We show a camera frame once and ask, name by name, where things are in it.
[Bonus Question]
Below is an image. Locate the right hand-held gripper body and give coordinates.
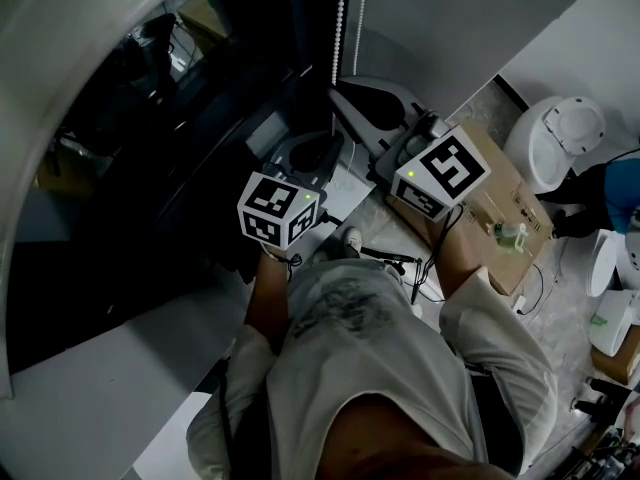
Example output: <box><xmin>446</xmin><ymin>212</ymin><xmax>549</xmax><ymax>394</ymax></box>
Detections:
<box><xmin>367</xmin><ymin>110</ymin><xmax>492</xmax><ymax>224</ymax></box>

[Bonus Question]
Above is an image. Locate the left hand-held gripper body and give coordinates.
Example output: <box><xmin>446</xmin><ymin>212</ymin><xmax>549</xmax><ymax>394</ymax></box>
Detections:
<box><xmin>237</xmin><ymin>159</ymin><xmax>330</xmax><ymax>251</ymax></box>

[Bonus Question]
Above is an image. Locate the white bead chain cord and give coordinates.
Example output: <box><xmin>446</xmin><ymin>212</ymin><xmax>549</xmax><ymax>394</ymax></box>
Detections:
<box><xmin>329</xmin><ymin>0</ymin><xmax>372</xmax><ymax>137</ymax></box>

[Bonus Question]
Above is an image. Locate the white roller blind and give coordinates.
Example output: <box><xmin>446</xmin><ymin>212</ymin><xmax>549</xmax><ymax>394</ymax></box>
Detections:
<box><xmin>0</xmin><ymin>0</ymin><xmax>212</xmax><ymax>401</ymax></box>

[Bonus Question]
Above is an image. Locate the person's right forearm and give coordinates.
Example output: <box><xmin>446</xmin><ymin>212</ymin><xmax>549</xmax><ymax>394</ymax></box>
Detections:
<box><xmin>423</xmin><ymin>207</ymin><xmax>485</xmax><ymax>300</ymax></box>

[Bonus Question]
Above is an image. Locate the person's left forearm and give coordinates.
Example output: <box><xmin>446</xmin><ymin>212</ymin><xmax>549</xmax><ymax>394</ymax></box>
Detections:
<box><xmin>242</xmin><ymin>246</ymin><xmax>292</xmax><ymax>343</ymax></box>

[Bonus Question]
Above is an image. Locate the large cardboard box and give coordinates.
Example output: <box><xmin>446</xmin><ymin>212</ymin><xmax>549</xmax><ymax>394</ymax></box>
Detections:
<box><xmin>387</xmin><ymin>119</ymin><xmax>556</xmax><ymax>298</ymax></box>

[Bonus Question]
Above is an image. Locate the white toilet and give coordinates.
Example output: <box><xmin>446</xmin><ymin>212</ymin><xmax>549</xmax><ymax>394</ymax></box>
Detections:
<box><xmin>502</xmin><ymin>95</ymin><xmax>607</xmax><ymax>196</ymax></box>

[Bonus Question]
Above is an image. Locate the black rod tool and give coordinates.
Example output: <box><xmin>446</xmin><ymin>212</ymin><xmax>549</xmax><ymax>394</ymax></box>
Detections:
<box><xmin>358</xmin><ymin>244</ymin><xmax>425</xmax><ymax>275</ymax></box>

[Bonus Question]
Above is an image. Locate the white toilet lid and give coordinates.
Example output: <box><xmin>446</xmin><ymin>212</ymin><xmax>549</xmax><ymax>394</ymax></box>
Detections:
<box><xmin>585</xmin><ymin>229</ymin><xmax>625</xmax><ymax>299</ymax></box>

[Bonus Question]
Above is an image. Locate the person's white shirt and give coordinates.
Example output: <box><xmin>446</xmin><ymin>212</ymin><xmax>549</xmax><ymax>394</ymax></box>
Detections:
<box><xmin>185</xmin><ymin>257</ymin><xmax>559</xmax><ymax>480</ymax></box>

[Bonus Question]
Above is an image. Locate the white ceramic tank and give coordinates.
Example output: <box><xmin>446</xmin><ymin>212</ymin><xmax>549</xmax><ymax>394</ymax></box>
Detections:
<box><xmin>588</xmin><ymin>287</ymin><xmax>640</xmax><ymax>359</ymax></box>

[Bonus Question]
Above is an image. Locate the white window sill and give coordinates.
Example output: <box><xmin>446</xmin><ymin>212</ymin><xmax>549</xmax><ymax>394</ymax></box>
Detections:
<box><xmin>0</xmin><ymin>161</ymin><xmax>377</xmax><ymax>480</ymax></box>

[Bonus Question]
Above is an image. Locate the small brown box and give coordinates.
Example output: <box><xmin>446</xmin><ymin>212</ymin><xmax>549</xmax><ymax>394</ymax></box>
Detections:
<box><xmin>591</xmin><ymin>325</ymin><xmax>640</xmax><ymax>387</ymax></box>

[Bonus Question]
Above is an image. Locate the person's bare chest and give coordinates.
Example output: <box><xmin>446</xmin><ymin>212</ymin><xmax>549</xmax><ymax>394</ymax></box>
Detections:
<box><xmin>317</xmin><ymin>392</ymin><xmax>517</xmax><ymax>480</ymax></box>

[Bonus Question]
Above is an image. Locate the black equipment pile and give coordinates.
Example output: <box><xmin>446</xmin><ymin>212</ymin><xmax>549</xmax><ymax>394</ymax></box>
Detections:
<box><xmin>571</xmin><ymin>375</ymin><xmax>640</xmax><ymax>480</ymax></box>

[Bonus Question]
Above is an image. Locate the thin black cable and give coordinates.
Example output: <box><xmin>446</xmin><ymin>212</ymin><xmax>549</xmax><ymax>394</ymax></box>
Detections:
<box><xmin>518</xmin><ymin>262</ymin><xmax>547</xmax><ymax>315</ymax></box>

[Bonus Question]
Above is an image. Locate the black shoulder strap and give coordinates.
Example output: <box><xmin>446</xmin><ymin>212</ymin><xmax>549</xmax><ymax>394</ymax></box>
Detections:
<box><xmin>467</xmin><ymin>362</ymin><xmax>525</xmax><ymax>475</ymax></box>

